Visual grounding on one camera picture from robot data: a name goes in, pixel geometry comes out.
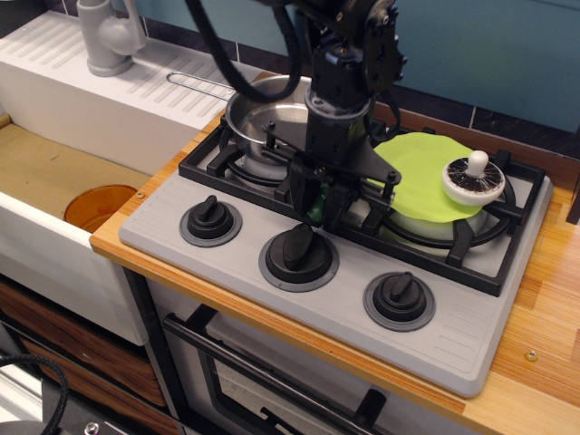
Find black left stove knob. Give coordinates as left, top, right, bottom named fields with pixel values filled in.
left=179, top=195, right=242, bottom=248

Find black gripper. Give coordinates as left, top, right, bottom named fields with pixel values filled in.
left=263, top=90, right=401, bottom=230

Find green toy pickle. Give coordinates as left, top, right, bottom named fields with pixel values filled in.
left=307, top=183, right=329, bottom=224

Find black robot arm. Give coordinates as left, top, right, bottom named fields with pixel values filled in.
left=263, top=1, right=406, bottom=229

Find grey toy stove top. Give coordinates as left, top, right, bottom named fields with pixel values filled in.
left=119, top=171, right=534, bottom=397

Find black left burner grate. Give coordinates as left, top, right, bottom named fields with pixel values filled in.
left=178, top=102, right=387, bottom=213

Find black middle stove knob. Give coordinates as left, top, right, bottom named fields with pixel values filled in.
left=258, top=224, right=340, bottom=293

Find grey toy faucet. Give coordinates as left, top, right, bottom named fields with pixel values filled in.
left=77, top=0, right=147, bottom=77

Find white toy sink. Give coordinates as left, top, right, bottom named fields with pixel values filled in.
left=1, top=12, right=232, bottom=345

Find orange plastic cup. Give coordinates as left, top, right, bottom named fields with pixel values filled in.
left=63, top=184, right=137, bottom=233

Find black braided cable foreground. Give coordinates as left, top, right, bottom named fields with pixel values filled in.
left=0, top=353, right=70, bottom=435

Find black stove knob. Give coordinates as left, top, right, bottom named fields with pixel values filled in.
left=363, top=272, right=436, bottom=333
left=258, top=224, right=340, bottom=293
left=179, top=195, right=242, bottom=248

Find white toy mushroom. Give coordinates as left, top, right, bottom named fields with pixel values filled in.
left=441, top=150, right=507, bottom=207

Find oven door with black handle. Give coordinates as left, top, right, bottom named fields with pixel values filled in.
left=162, top=305, right=469, bottom=434

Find black burner grate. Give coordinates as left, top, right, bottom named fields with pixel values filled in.
left=331, top=149, right=551, bottom=297
left=178, top=102, right=387, bottom=213

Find black right stove knob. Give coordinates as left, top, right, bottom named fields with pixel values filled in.
left=363, top=272, right=436, bottom=333

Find black right burner grate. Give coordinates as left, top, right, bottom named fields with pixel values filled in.
left=331, top=149, right=551, bottom=297

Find light green plate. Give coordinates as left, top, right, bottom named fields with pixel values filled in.
left=374, top=132, right=480, bottom=223

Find wooden drawer front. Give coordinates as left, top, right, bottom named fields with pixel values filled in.
left=1, top=276, right=179, bottom=434

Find stainless steel pot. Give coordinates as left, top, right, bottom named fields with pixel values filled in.
left=166, top=72, right=311, bottom=164

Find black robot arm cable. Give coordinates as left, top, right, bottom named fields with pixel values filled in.
left=183, top=0, right=304, bottom=102

